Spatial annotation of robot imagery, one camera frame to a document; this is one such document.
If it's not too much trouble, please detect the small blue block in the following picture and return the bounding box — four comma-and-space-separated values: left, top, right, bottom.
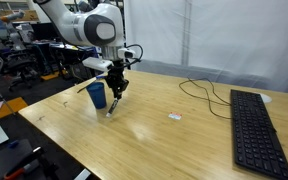
7, 139, 20, 149

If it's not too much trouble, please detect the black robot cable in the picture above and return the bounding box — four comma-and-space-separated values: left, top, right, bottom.
124, 43, 144, 64

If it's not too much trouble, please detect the small white sticker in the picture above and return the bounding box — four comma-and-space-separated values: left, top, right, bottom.
168, 112, 183, 121

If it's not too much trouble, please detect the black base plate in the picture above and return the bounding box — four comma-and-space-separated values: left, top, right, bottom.
0, 139, 35, 180

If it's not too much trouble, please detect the black computer keyboard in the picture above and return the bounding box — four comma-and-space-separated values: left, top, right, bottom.
229, 88, 288, 180

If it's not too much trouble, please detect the thin black keyboard cable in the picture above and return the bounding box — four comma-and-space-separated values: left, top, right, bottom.
178, 77, 233, 120

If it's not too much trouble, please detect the blue plastic cup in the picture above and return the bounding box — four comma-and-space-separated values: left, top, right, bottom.
85, 81, 107, 110

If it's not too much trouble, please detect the white translucent curtain sheet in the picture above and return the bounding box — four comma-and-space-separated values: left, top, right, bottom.
123, 0, 288, 94

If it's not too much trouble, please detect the black office chair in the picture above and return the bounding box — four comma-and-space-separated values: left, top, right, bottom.
3, 49, 38, 93

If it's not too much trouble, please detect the orange handled clamp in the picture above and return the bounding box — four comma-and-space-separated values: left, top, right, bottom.
3, 146, 47, 180

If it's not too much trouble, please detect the black monitor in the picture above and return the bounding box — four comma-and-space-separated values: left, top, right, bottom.
30, 22, 63, 43

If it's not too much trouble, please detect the black white marker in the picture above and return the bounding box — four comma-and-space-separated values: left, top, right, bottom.
105, 97, 120, 118

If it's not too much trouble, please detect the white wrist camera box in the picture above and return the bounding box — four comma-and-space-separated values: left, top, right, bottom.
81, 56, 114, 73

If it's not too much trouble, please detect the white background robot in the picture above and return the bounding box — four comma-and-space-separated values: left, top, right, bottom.
0, 9, 32, 51

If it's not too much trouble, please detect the dark office desk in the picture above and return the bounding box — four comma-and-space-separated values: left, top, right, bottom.
30, 39, 100, 81

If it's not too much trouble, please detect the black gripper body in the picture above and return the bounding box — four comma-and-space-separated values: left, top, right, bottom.
104, 66, 131, 92

